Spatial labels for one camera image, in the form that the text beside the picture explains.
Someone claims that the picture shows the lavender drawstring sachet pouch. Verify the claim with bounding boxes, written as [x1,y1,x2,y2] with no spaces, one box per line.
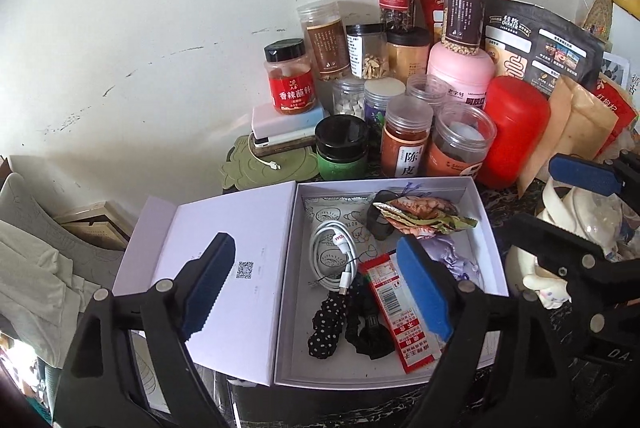
[420,235,483,286]

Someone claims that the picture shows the brown label tall jar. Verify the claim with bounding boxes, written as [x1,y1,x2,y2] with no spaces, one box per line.
[297,0,350,81]

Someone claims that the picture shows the white usb cable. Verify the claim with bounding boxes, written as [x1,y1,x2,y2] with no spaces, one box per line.
[308,219,364,296]

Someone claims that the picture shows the clear grey plastic cup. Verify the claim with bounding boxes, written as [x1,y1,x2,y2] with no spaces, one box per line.
[366,190,398,241]

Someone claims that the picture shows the orange label clear jar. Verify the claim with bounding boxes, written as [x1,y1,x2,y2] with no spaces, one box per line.
[425,101,497,178]

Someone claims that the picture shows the white printed snack packet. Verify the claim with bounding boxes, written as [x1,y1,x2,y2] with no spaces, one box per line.
[302,193,381,275]

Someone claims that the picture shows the orange peel jar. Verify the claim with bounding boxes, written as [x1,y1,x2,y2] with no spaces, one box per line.
[381,95,434,178]

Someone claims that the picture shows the red plastic canister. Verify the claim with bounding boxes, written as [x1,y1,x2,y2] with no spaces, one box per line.
[477,75,551,190]

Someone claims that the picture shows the tan jar black lid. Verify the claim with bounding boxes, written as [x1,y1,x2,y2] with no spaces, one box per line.
[386,26,432,83]

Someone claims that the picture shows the black hair tie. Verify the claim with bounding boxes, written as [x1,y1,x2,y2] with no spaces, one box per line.
[342,274,398,361]

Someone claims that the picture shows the pink plastic jar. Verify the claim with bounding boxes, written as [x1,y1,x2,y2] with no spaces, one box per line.
[426,43,496,109]

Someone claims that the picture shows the black foil food pouch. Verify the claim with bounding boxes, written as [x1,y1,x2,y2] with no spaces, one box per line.
[484,0,604,96]

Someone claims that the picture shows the white open gift box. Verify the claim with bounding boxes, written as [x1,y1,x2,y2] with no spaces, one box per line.
[113,177,509,390]

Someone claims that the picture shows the red label sauce jar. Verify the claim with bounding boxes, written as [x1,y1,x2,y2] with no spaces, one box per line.
[264,38,317,115]

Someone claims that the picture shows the black polka dot scrunchie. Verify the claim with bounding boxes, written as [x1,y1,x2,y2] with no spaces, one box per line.
[307,292,348,360]

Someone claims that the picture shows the black lid nut jar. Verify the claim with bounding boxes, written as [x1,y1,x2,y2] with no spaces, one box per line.
[345,23,390,80]

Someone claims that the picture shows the red white snack bar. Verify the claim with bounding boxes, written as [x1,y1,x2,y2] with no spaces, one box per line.
[359,254,442,374]

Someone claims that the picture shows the woven round trivet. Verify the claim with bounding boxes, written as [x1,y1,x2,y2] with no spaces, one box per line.
[582,0,613,42]

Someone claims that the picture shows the dark green glass jar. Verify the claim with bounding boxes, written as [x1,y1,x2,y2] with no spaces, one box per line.
[314,114,369,181]

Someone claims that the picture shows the grey leaf pattern cushion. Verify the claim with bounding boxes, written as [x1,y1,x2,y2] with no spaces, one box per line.
[1,173,124,368]

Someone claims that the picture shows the cream cinnamoroll electric cooker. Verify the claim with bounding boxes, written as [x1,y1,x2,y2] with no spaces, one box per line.
[506,179,639,309]

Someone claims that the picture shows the green brown snack packet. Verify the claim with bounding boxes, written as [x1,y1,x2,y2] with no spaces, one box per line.
[373,196,477,239]

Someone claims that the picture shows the red snack bag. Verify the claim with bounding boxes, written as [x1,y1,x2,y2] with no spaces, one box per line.
[594,73,638,154]

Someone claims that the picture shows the brown kraft paper pouch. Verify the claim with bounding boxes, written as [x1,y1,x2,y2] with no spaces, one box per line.
[516,76,618,197]

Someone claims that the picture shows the dark label grain jar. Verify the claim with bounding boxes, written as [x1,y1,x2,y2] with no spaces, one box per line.
[440,0,485,56]

